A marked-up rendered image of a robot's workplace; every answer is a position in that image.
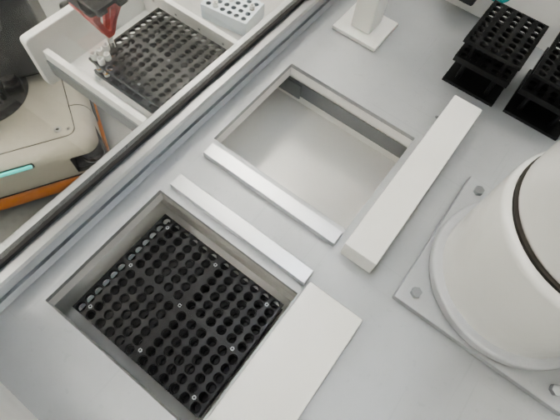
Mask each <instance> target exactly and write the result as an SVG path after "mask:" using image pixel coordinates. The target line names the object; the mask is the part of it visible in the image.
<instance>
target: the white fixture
mask: <svg viewBox="0 0 560 420"><path fill-rule="evenodd" d="M387 3H388V0H357V2H356V3H355V4H354V5H353V6H352V7H351V8H350V9H349V10H348V11H347V12H345V13H344V14H343V15H342V16H341V17H340V18H339V19H338V20H337V21H336V22H335V23H334V24H333V25H332V29H334V30H336V31H337V32H339V33H341V34H342V35H344V36H346V37H348V38H350V39H352V40H353V41H355V42H356V43H359V44H361V45H362V46H364V47H365V48H367V49H369V50H371V51H373V52H374V51H375V50H376V49H377V48H378V47H379V46H380V45H381V44H382V43H383V41H384V40H385V39H386V38H387V37H388V36H389V35H390V34H391V33H392V32H393V30H394V29H395V28H396V27H397V26H398V23H397V22H394V21H393V20H392V19H390V18H388V17H385V16H383V14H384V12H385V9H386V6H387Z"/></svg>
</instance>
